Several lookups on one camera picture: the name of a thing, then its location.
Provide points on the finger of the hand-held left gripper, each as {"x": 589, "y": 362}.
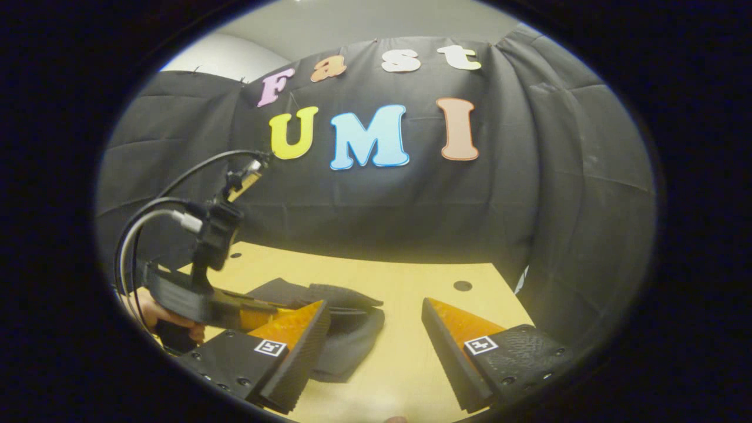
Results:
{"x": 255, "y": 320}

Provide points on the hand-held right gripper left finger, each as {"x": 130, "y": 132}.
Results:
{"x": 302, "y": 364}

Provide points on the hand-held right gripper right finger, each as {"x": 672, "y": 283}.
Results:
{"x": 449, "y": 364}

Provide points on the dark grey jeans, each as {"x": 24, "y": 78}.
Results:
{"x": 352, "y": 346}

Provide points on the black backdrop cloth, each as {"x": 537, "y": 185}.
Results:
{"x": 499, "y": 205}

